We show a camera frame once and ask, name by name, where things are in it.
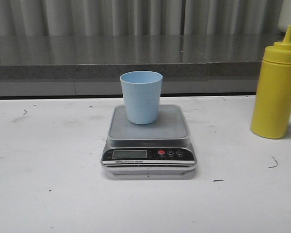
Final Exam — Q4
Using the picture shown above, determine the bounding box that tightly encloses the grey stone counter ledge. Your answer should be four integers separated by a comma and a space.
0, 33, 283, 99

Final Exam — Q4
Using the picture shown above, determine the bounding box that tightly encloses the yellow squeeze bottle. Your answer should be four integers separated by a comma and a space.
250, 25, 291, 139

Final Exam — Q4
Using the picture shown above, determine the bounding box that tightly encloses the light blue plastic cup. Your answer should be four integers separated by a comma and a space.
120, 71, 163, 125

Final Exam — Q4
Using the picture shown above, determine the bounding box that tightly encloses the white kitchen appliance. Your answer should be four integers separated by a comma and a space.
277, 0, 291, 33

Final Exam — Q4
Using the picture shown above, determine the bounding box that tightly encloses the silver digital kitchen scale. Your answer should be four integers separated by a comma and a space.
100, 104, 197, 179

